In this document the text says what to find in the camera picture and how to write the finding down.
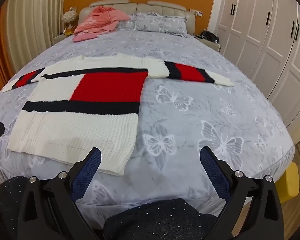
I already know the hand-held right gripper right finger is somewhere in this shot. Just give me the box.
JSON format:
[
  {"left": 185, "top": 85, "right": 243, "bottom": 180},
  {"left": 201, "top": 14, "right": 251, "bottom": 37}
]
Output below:
[{"left": 199, "top": 145, "right": 285, "bottom": 240}]

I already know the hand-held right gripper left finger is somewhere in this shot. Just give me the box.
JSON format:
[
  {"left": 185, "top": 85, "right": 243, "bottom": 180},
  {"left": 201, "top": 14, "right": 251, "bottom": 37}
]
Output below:
[{"left": 17, "top": 147, "right": 103, "bottom": 240}]

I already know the white red black knit sweater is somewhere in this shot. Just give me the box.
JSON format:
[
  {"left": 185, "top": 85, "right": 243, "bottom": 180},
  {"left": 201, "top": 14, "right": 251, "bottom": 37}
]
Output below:
[{"left": 1, "top": 53, "right": 235, "bottom": 176}]

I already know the pink clothes pile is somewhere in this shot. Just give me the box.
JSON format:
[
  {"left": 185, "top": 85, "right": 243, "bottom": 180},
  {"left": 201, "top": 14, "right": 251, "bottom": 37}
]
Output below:
[{"left": 72, "top": 6, "right": 132, "bottom": 42}]

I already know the bed with grey butterfly sheet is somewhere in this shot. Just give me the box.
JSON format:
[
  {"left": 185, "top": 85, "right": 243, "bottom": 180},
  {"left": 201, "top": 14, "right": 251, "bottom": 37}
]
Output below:
[{"left": 0, "top": 12, "right": 296, "bottom": 230}]

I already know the orange curtain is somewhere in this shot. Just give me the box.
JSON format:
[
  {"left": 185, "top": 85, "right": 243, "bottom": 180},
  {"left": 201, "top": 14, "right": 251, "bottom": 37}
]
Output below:
[{"left": 0, "top": 12, "right": 15, "bottom": 92}]

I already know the person's left leg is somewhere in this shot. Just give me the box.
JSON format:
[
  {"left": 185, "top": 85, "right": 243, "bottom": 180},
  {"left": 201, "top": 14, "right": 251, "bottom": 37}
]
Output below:
[{"left": 0, "top": 176, "right": 46, "bottom": 240}]

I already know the person's leg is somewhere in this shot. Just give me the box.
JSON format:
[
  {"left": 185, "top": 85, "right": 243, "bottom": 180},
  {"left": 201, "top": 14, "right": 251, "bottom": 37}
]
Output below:
[
  {"left": 0, "top": 176, "right": 46, "bottom": 240},
  {"left": 102, "top": 198, "right": 228, "bottom": 240}
]

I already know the person's right leg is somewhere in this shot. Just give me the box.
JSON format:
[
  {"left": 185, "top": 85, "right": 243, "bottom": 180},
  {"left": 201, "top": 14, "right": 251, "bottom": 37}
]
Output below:
[{"left": 102, "top": 198, "right": 228, "bottom": 240}]

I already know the yellow stool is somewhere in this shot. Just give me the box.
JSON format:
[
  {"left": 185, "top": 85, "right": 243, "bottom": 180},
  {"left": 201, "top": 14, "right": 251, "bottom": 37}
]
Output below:
[{"left": 274, "top": 162, "right": 300, "bottom": 203}]

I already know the cream pleated curtain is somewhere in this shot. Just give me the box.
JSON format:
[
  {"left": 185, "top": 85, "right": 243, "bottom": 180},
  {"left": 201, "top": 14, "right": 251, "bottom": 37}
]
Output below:
[{"left": 0, "top": 0, "right": 66, "bottom": 90}]

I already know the white nightstand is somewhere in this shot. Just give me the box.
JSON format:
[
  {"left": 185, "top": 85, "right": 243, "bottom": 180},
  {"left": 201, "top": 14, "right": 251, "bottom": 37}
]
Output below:
[
  {"left": 52, "top": 29, "right": 76, "bottom": 46},
  {"left": 194, "top": 34, "right": 222, "bottom": 53}
]

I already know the black bag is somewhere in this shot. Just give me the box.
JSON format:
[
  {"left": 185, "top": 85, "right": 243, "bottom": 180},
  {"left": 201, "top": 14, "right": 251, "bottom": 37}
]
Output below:
[{"left": 199, "top": 30, "right": 220, "bottom": 43}]

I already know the white feather table lamp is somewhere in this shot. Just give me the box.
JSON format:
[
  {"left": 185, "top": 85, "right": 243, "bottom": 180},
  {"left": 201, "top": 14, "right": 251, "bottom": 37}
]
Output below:
[{"left": 62, "top": 7, "right": 78, "bottom": 30}]

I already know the white panelled wardrobe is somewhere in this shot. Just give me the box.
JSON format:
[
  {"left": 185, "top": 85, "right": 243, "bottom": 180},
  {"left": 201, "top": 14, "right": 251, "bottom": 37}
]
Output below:
[{"left": 207, "top": 0, "right": 300, "bottom": 143}]

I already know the small grey butterfly pillow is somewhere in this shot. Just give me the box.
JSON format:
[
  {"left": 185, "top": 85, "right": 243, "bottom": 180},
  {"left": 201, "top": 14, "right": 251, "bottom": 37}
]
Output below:
[{"left": 116, "top": 17, "right": 138, "bottom": 31}]

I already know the large grey butterfly pillow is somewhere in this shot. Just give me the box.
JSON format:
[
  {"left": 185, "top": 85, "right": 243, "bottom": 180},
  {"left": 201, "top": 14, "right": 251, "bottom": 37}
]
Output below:
[{"left": 134, "top": 12, "right": 188, "bottom": 37}]

